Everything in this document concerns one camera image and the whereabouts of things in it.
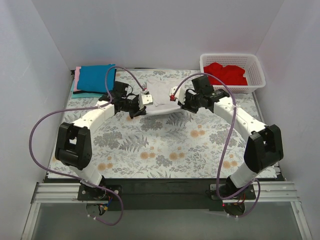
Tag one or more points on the blue folded t shirt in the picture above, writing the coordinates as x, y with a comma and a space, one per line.
95, 77

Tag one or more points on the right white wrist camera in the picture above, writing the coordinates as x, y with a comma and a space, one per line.
177, 94

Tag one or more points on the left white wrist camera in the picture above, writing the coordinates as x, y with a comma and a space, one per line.
145, 100

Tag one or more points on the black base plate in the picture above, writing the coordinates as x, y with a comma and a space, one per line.
155, 194

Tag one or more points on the aluminium mounting rail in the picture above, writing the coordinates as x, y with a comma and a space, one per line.
267, 191

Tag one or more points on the white plastic basket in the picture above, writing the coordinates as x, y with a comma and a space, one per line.
249, 62

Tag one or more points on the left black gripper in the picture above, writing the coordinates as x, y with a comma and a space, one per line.
136, 106

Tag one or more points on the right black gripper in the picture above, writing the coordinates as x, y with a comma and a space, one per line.
186, 100

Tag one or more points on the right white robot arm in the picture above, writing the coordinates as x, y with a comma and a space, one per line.
264, 146

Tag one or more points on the teal folded t shirt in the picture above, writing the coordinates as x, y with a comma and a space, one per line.
83, 95

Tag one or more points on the floral table mat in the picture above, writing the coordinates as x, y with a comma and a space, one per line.
175, 145

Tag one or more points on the pink folded t shirt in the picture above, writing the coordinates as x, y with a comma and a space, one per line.
76, 78

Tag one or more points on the white t shirt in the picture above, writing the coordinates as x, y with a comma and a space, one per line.
160, 89

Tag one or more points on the red t shirt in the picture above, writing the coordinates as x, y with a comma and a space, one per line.
230, 75

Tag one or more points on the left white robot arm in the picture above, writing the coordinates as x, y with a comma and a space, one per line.
74, 144

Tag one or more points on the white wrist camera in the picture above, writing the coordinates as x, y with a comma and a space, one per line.
177, 94
145, 100

